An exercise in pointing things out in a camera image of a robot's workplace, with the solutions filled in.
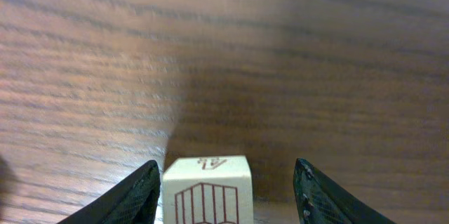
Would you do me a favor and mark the cream block with red drawing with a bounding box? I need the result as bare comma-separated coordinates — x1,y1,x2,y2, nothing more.
162,155,254,224

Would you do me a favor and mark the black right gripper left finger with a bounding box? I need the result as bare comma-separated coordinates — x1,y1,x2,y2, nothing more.
58,160,161,224

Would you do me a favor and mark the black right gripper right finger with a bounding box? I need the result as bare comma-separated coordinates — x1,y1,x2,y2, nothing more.
293,158,394,224

